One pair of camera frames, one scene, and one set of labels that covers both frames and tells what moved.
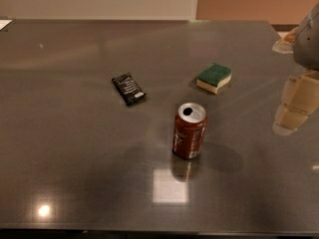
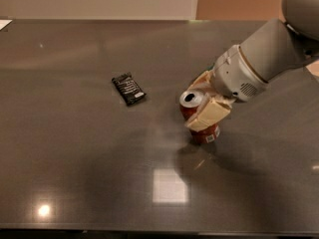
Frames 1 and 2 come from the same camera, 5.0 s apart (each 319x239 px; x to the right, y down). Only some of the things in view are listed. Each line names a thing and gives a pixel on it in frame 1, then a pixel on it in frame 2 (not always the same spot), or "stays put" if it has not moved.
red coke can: x=190 y=128 → x=189 y=102
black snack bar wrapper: x=129 y=89 stays put
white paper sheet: x=4 y=23 stays put
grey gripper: x=307 y=49 → x=233 y=74
